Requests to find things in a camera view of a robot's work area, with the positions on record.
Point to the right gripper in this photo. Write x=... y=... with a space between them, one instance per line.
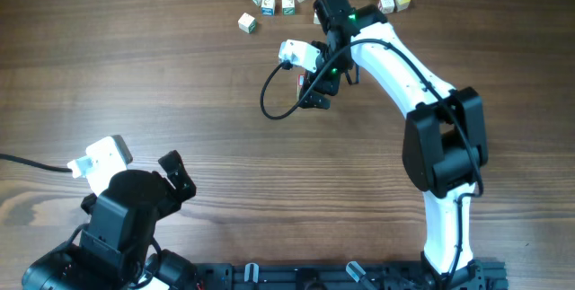
x=317 y=100

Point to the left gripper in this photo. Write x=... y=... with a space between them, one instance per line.
x=183 y=187

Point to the red I block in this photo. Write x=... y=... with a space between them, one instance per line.
x=299 y=85

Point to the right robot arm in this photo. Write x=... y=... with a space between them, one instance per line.
x=444 y=145

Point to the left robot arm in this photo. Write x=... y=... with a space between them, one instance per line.
x=117 y=249

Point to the green N block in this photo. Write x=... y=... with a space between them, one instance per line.
x=288 y=7

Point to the red Y block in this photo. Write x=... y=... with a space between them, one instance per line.
x=386 y=6

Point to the blue Z block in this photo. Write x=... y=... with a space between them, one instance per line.
x=268 y=7

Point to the yellow top block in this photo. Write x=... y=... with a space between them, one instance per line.
x=401 y=4

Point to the green corner white block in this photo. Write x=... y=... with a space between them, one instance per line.
x=247 y=23

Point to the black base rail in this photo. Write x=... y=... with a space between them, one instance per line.
x=403 y=274

